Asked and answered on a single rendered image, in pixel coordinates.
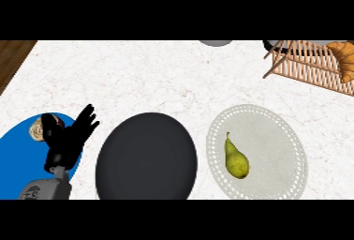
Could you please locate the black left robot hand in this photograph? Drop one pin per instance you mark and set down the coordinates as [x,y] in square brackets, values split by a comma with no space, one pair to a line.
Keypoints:
[67,139]

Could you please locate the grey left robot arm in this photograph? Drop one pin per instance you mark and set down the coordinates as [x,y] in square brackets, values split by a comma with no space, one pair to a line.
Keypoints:
[46,188]

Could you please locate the blue oval placemat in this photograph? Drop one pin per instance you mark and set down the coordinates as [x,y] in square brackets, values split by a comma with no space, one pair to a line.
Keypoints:
[22,162]

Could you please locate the white lace oval placemat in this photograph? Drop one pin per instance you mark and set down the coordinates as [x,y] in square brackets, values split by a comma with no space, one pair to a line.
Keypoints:
[272,137]

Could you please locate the wooden tiered shelf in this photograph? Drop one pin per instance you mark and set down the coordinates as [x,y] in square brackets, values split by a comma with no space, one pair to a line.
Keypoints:
[306,64]

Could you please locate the golden croissant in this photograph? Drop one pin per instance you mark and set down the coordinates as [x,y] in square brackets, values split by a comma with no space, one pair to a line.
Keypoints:
[345,59]

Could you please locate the beige cupcake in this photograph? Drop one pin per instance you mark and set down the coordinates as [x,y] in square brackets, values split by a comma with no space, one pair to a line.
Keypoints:
[37,131]

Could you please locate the dark grey oval plate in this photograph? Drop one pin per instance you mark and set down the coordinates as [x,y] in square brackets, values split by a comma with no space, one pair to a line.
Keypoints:
[146,156]

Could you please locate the green pear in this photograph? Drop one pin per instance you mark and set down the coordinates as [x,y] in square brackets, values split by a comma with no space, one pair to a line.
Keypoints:
[236,161]

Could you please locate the grey round object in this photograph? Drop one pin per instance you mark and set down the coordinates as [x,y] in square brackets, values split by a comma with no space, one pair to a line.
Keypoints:
[216,43]

